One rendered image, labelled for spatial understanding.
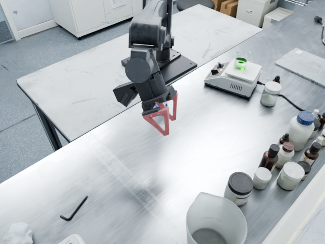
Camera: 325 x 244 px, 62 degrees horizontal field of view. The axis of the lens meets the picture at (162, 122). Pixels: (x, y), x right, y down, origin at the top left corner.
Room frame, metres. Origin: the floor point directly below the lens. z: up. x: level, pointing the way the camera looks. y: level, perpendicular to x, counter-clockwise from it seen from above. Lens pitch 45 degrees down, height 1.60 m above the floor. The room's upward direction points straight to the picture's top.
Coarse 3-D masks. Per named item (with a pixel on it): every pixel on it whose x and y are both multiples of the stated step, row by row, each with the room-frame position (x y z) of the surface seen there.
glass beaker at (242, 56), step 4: (240, 48) 0.93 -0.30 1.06; (236, 52) 0.90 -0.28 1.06; (240, 52) 0.93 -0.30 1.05; (244, 52) 0.93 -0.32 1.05; (248, 52) 0.92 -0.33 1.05; (236, 56) 0.90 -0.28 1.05; (240, 56) 0.88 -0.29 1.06; (244, 56) 0.92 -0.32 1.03; (248, 56) 0.89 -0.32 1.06; (236, 60) 0.89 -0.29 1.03; (240, 60) 0.88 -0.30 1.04; (244, 60) 0.88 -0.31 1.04; (236, 64) 0.89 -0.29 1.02; (240, 64) 0.88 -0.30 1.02; (244, 64) 0.88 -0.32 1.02; (236, 68) 0.89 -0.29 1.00; (240, 68) 0.88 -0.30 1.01; (244, 68) 0.89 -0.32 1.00
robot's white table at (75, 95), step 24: (192, 24) 1.48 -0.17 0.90; (216, 24) 1.48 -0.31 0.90; (240, 24) 1.48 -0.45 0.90; (96, 48) 1.21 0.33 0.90; (120, 48) 1.21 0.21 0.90; (192, 48) 1.21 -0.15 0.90; (216, 48) 1.21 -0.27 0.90; (48, 72) 1.01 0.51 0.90; (72, 72) 1.01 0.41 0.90; (96, 72) 1.01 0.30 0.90; (120, 72) 1.01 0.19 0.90; (48, 96) 0.84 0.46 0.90; (72, 96) 0.84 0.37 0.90; (96, 96) 0.84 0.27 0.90; (48, 120) 0.73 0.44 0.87; (72, 120) 0.70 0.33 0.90; (96, 120) 0.70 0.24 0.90
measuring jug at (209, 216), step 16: (192, 208) 0.29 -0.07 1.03; (208, 208) 0.31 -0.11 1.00; (224, 208) 0.30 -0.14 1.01; (192, 224) 0.29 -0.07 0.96; (208, 224) 0.30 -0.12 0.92; (224, 224) 0.29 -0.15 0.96; (240, 224) 0.26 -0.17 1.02; (192, 240) 0.21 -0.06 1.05; (208, 240) 0.27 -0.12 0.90; (224, 240) 0.27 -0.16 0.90; (240, 240) 0.22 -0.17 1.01
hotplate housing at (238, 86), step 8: (208, 80) 0.91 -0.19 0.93; (216, 80) 0.89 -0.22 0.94; (224, 80) 0.87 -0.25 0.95; (232, 80) 0.86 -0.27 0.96; (240, 80) 0.85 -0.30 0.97; (256, 80) 0.86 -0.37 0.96; (224, 88) 0.87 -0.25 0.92; (232, 88) 0.85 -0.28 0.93; (240, 88) 0.84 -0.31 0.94; (248, 88) 0.83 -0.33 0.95; (248, 96) 0.82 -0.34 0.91
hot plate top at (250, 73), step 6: (234, 60) 0.97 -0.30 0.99; (228, 66) 0.92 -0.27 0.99; (252, 66) 0.92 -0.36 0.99; (258, 66) 0.92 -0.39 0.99; (228, 72) 0.88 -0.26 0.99; (234, 72) 0.88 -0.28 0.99; (240, 72) 0.88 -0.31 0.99; (246, 72) 0.88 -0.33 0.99; (252, 72) 0.88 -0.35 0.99; (258, 72) 0.88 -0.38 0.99; (240, 78) 0.85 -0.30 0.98; (246, 78) 0.84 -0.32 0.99; (252, 78) 0.84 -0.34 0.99
